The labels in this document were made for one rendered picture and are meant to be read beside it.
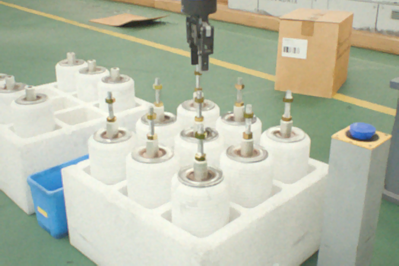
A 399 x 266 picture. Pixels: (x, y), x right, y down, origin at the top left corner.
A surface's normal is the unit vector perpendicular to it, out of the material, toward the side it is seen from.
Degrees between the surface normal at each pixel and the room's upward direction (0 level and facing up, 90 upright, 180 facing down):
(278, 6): 90
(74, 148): 90
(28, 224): 0
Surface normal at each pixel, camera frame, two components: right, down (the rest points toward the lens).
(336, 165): -0.70, 0.26
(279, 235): 0.72, 0.26
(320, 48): -0.48, 0.33
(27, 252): 0.00, -0.93
